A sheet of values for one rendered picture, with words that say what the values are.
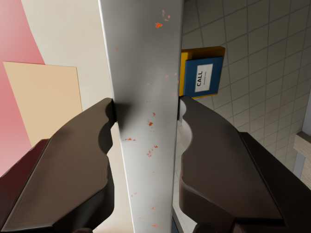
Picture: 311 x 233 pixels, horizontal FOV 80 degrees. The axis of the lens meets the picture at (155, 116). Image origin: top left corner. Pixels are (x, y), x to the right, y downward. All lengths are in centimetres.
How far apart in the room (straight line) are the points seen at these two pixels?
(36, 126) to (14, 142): 3
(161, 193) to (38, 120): 12
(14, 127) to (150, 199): 13
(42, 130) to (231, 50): 169
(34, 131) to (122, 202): 12
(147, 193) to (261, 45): 188
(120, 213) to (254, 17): 175
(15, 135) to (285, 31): 208
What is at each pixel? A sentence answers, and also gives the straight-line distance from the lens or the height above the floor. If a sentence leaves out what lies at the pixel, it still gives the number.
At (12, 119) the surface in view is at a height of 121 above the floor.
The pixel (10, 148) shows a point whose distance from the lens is 21.
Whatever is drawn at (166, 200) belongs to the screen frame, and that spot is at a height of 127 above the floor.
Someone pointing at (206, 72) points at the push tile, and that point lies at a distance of 49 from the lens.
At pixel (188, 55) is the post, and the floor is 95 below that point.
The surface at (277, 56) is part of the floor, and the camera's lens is 217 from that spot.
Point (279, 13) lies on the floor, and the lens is 202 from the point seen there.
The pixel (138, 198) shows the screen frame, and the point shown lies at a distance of 17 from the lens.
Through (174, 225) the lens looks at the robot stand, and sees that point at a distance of 55.
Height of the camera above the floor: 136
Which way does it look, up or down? 54 degrees down
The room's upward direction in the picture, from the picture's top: 150 degrees clockwise
